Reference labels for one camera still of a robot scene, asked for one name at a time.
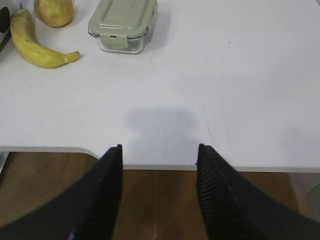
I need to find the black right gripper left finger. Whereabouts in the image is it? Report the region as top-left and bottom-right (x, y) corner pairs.
(0, 144), (123, 240)

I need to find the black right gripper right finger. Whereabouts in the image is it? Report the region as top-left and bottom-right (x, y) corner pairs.
(196, 144), (320, 240)

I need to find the green lid glass container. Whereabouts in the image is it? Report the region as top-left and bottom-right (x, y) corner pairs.
(88, 0), (158, 54)

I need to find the yellow banana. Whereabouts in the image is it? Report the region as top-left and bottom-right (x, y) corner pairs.
(10, 9), (81, 69)

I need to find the yellow pear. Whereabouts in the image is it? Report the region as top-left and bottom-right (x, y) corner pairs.
(33, 0), (76, 28)

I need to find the navy blue lunch bag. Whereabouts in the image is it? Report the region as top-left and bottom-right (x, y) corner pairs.
(0, 6), (11, 52)

